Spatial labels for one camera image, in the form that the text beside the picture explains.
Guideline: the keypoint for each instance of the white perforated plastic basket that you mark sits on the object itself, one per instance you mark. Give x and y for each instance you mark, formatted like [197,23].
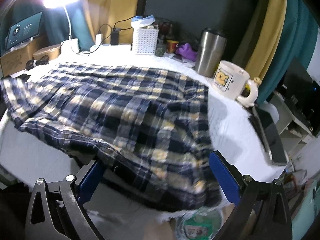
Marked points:
[144,41]

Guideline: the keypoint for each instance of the blue yellow plaid pants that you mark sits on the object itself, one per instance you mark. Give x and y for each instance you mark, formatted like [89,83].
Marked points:
[149,126]

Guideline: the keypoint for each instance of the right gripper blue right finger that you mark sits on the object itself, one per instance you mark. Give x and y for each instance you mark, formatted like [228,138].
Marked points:
[228,177]

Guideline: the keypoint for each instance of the black charger adapter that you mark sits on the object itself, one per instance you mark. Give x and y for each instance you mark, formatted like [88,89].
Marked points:
[114,37]

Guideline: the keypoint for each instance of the white textured table cover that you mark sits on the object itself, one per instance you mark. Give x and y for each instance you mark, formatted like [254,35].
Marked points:
[118,217]

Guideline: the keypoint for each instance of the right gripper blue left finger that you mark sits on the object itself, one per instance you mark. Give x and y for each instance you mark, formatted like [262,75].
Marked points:
[87,180]

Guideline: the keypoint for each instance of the stainless steel tumbler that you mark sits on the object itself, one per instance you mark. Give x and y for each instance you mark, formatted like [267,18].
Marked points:
[211,48]

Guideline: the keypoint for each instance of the small green textured jar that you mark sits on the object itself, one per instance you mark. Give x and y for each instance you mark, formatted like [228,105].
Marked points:
[161,48]

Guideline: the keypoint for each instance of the cardboard box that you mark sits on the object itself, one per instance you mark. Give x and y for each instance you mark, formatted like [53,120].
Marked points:
[15,61]

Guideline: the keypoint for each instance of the green white packet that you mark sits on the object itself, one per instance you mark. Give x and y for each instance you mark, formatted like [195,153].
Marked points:
[203,224]

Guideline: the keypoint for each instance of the black monitor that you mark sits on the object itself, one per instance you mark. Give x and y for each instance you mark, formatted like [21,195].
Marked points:
[301,92]

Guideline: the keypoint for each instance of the white charger adapter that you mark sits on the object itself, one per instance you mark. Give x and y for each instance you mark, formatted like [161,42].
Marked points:
[98,38]

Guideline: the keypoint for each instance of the cream bear mug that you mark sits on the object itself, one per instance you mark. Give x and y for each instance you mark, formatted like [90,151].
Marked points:
[234,83]

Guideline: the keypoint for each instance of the white power strip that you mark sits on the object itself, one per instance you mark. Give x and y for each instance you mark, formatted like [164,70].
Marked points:
[121,48]

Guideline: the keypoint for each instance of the white blue plastic bag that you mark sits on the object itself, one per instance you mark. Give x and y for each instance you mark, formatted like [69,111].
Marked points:
[141,22]

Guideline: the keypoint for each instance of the tablet screen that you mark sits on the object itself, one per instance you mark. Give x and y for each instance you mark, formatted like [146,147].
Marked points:
[23,30]

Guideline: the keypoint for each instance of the brown paper bowl with lid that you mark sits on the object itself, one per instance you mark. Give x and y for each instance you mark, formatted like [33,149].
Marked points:
[51,51]

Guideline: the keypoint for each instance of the purple cloth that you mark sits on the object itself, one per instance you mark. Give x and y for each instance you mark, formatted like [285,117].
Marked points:
[187,52]

